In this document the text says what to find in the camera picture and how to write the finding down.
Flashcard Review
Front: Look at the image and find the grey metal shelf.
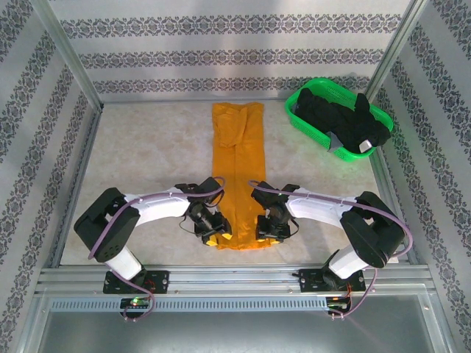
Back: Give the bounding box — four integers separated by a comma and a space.
21, 293, 456, 353

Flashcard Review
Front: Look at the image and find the orange t-shirt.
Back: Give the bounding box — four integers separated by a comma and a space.
210, 101, 272, 252

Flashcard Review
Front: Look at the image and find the small circuit board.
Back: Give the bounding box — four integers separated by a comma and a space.
326, 295, 351, 314
120, 298, 152, 310

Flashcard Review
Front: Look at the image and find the slotted grey cable duct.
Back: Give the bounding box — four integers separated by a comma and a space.
49, 295, 329, 312

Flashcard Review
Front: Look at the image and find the aluminium mounting rail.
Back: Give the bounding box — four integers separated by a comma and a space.
34, 262, 432, 296

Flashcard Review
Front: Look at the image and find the green plastic basket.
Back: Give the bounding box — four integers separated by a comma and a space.
284, 76, 396, 164

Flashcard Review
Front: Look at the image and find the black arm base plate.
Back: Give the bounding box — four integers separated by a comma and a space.
102, 270, 171, 296
298, 267, 366, 294

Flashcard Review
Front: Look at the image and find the aluminium side rail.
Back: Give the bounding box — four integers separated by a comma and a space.
49, 104, 105, 269
367, 99, 422, 265

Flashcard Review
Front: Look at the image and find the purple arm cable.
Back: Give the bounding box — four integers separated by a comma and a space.
247, 179, 413, 321
88, 176, 227, 322

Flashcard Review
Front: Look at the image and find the aluminium frame post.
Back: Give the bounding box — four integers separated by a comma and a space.
360, 0, 430, 108
30, 0, 106, 112

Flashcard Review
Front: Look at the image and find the black t-shirt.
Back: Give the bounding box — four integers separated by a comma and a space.
294, 87, 392, 155

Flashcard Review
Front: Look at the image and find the grey tape patch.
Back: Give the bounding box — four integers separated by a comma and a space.
325, 131, 345, 153

